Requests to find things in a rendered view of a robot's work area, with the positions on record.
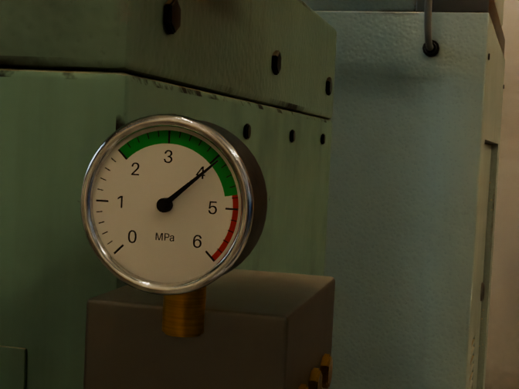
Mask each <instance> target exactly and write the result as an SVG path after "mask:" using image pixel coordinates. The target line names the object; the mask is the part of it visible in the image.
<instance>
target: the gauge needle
mask: <svg viewBox="0 0 519 389"><path fill-rule="evenodd" d="M218 161H219V160H217V161H216V162H214V163H213V164H211V165H210V166H209V167H207V168H206V169H205V170H204V171H203V172H201V173H200V174H198V175H197V176H196V177H195V178H193V179H192V180H190V182H188V183H187V184H186V185H184V186H183V187H182V188H180V189H179V190H177V191H176V192H175V193H174V194H173V195H171V196H170V197H169V198H161V199H159V200H158V202H157V209H158V210H159V211H160V212H168V211H170V210H171V209H172V207H173V203H172V202H173V201H174V200H175V199H176V198H177V197H178V196H179V195H180V194H181V193H182V192H183V191H185V190H186V189H187V188H188V187H190V186H191V185H192V184H193V183H194V182H195V181H197V180H198V179H199V178H200V177H201V176H202V175H203V174H204V173H205V172H206V171H208V170H209V169H210V168H211V167H212V166H214V165H215V164H216V163H217V162H218Z"/></svg>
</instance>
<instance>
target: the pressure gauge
mask: <svg viewBox="0 0 519 389"><path fill-rule="evenodd" d="M217 160H219V161H218V162H217V163H216V164H215V165H214V166H212V167H211V168H210V169H209V170H208V171H206V172H205V173H204V174H203V175H202V176H201V177H200V178H199V179H198V180H197V181H195V182H194V183H193V184H192V185H191V186H190V187H188V188H187V189H186V190H185V191H183V192H182V193H181V194H180V195H179V196H178V197H177V198H176V199H175V200H174V201H173V202H172V203H173V207H172V209H171V210H170V211H168V212H160V211H159V210H158V209H157V202H158V200H159V199H161V198H169V197H170V196H171V195H173V194H174V193H175V192H176V191H177V190H179V189H180V188H182V187H183V186H184V185H186V184H187V183H188V182H190V180H192V179H193V178H195V177H196V176H197V175H198V174H200V173H201V172H203V171H204V170H205V169H206V168H207V167H209V166H210V165H211V164H213V163H214V162H216V161H217ZM80 213H81V220H82V223H83V230H84V231H85V234H86V238H87V240H88V242H89V244H90V247H91V249H92V250H93V252H94V254H95V255H96V257H97V258H98V259H99V260H100V262H101V263H102V264H103V266H104V267H105V268H106V269H107V270H108V271H109V272H110V273H111V274H113V275H114V276H115V277H116V278H118V279H119V280H120V281H122V282H123V283H125V284H127V285H129V286H131V287H133V288H135V289H138V290H140V291H142V292H146V293H151V294H156V295H164V296H163V313H162V331H163V332H165V334H167V335H169V336H173V337H197V336H200V335H201V333H204V317H205V301H206V286H207V285H209V284H211V283H212V282H214V281H216V280H217V279H218V278H219V277H221V276H223V275H225V274H226V273H228V272H231V271H232V270H233V269H234V268H235V267H237V266H238V265H240V264H241V263H242V262H243V261H244V260H245V259H246V257H247V256H248V255H249V254H250V253H251V251H252V250H253V249H254V247H255V246H256V244H257V242H258V241H259V238H260V236H261V234H262V232H263V227H264V225H265V221H266V213H267V191H266V183H265V180H264V177H263V173H262V171H261V168H260V166H259V164H258V163H257V161H256V159H255V157H254V156H253V154H252V153H251V151H250V150H249V148H248V147H247V146H246V145H245V144H244V143H243V142H242V141H241V140H240V139H239V138H238V137H236V136H235V135H234V134H232V133H230V132H229V131H227V130H226V129H224V128H222V127H220V126H218V125H216V124H213V123H209V122H206V121H203V120H195V119H192V118H190V117H184V116H181V115H175V114H156V115H150V116H146V117H141V118H139V119H136V120H133V121H131V122H130V123H127V124H125V125H123V126H122V127H120V128H119V129H117V130H116V131H114V132H113V133H112V134H111V135H110V136H109V137H108V138H107V139H106V140H105V141H104V142H103V143H102V144H101V145H100V146H99V148H98V149H97V151H96V152H95V154H94V155H93V157H92V159H91V161H90V163H89V165H88V167H87V170H86V173H85V175H84V178H83V184H82V188H81V196H80Z"/></svg>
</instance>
